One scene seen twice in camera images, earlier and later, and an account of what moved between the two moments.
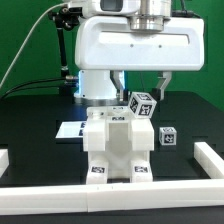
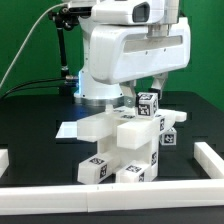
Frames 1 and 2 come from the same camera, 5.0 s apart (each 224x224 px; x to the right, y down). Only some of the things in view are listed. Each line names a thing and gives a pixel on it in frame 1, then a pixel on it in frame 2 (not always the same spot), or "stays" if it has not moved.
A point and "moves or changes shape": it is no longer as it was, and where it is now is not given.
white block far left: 4,160 stays
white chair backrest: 94,133 moves or changes shape
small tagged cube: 142,104 stays
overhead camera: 78,10 stays
